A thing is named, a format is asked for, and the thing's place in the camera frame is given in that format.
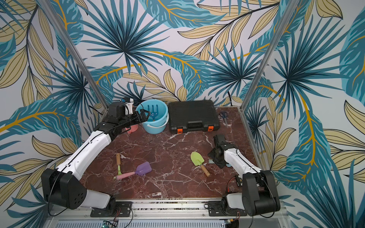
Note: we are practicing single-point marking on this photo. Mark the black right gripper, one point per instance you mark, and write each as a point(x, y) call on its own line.
point(215, 155)

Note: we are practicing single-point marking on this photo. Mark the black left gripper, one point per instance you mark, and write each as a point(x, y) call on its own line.
point(139, 119)

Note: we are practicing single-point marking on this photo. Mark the pink plastic watering can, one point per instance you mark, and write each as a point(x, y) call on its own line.
point(133, 128)

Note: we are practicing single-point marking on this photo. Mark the green fork wooden handle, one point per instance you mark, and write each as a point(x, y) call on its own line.
point(118, 159)

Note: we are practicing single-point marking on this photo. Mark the purple shovel pink handle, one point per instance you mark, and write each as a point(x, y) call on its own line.
point(141, 170)

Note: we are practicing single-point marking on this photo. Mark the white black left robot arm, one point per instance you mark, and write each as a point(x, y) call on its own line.
point(61, 186)

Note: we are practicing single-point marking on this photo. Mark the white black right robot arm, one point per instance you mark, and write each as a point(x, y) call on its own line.
point(258, 194)

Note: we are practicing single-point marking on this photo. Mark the light blue plastic bucket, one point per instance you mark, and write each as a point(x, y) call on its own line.
point(158, 115)

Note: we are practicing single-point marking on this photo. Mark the small circuit board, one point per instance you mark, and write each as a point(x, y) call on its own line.
point(238, 180)

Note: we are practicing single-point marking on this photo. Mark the black plastic tool case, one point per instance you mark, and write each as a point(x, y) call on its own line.
point(189, 116)

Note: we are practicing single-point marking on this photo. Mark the green trowel wooden handle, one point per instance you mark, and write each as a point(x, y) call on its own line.
point(198, 160)

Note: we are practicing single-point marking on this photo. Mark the blue handled scissors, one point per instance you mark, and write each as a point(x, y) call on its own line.
point(224, 116)

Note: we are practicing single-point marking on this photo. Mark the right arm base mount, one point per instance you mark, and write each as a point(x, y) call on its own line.
point(220, 209)

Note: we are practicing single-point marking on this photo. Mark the aluminium front rail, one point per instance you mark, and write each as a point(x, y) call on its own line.
point(167, 213)

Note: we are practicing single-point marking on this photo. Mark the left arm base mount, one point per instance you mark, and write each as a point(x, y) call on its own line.
point(119, 209)

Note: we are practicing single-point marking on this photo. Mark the aluminium left corner post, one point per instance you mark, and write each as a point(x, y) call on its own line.
point(56, 21)

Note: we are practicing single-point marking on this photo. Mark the aluminium corner post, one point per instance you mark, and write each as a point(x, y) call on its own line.
point(271, 47)
point(56, 21)

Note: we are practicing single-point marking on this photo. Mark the aluminium right corner post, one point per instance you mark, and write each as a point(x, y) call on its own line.
point(271, 47)

